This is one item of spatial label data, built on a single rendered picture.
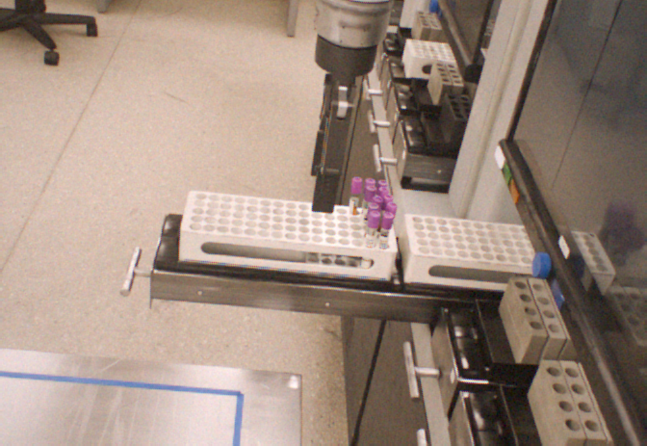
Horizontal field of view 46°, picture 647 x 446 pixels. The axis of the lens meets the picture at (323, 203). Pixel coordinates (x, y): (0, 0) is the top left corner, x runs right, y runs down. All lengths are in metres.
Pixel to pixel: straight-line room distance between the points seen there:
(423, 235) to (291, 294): 0.21
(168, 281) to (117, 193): 1.60
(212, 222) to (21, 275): 1.33
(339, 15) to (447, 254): 0.39
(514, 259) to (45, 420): 0.65
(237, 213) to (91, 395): 0.34
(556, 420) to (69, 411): 0.52
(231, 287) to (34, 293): 1.27
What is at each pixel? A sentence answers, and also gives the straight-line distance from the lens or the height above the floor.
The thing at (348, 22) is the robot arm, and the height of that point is 1.18.
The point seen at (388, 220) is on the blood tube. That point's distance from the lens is 1.03.
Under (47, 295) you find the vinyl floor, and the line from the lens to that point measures 2.27.
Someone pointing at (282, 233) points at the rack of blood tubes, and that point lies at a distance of 1.05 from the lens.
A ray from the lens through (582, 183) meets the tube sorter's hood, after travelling 0.88.
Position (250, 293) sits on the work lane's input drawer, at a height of 0.78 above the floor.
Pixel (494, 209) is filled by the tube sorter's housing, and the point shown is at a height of 0.87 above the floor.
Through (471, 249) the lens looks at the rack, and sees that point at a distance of 1.12.
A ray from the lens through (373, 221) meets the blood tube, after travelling 1.02.
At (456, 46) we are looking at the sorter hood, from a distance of 1.43.
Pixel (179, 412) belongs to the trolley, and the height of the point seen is 0.82.
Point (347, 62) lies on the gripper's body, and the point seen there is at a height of 1.13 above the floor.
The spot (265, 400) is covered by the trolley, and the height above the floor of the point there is 0.82.
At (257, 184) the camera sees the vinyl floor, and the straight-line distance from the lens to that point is 2.75.
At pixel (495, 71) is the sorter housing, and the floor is 1.02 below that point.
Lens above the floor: 1.48
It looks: 33 degrees down
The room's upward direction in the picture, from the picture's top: 10 degrees clockwise
